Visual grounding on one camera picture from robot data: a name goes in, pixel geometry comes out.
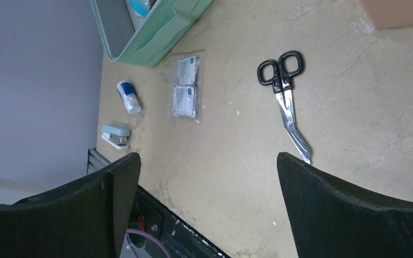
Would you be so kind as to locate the green medicine case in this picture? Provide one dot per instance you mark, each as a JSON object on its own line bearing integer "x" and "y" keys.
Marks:
{"x": 161, "y": 29}

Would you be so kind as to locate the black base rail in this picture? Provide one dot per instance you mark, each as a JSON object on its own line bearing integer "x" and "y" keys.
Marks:
{"x": 159, "y": 232}

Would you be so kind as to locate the blue wet wipes pack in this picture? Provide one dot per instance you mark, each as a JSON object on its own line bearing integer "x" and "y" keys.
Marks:
{"x": 141, "y": 7}

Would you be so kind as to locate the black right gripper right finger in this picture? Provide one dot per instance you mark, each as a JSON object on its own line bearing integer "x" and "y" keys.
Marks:
{"x": 331, "y": 217}

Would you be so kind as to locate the black handled scissors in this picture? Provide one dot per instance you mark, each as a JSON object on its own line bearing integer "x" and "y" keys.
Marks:
{"x": 275, "y": 74}

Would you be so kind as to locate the clear bag alcohol pads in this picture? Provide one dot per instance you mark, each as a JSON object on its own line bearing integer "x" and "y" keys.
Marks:
{"x": 186, "y": 78}

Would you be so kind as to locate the small white blue tube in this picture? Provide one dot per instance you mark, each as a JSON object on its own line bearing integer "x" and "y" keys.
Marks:
{"x": 128, "y": 95}

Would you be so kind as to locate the blue white stapler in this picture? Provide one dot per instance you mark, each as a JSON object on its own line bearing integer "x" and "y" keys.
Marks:
{"x": 116, "y": 136}

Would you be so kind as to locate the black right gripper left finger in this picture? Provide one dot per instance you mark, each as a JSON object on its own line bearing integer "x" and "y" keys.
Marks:
{"x": 87, "y": 217}

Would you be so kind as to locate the peach desk file organizer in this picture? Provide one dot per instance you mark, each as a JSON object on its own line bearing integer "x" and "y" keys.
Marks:
{"x": 389, "y": 14}

